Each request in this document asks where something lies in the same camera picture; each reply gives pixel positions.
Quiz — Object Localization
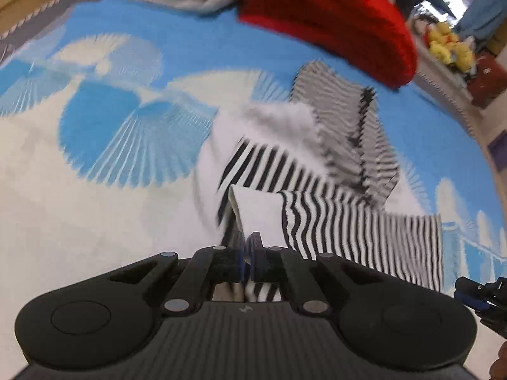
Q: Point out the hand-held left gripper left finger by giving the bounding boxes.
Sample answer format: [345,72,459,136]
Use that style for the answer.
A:
[109,246,243,314]

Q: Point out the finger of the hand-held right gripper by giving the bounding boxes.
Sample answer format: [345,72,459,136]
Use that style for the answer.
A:
[454,278,492,312]

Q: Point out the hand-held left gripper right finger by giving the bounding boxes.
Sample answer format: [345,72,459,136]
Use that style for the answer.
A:
[247,231,391,316]

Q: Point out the black white striped shirt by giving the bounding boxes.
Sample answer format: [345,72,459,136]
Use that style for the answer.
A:
[193,61,443,302]

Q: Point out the person's right hand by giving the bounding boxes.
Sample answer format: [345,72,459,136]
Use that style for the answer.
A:
[489,340,507,380]

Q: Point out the purple box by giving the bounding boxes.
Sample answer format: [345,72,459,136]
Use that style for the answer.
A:
[487,130,507,168]

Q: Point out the blue white printed bed sheet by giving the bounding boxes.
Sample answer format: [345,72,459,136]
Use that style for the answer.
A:
[0,0,507,380]

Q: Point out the dark red bag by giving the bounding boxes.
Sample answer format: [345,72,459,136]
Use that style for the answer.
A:
[467,53,507,108]

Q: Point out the yellow plush toy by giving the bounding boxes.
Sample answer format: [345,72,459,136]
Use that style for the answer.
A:
[426,22,476,74]

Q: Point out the red folded blanket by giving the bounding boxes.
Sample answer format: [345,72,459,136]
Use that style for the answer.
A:
[238,0,419,90]

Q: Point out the blue cloth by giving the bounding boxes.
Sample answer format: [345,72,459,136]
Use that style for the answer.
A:
[455,0,507,54]

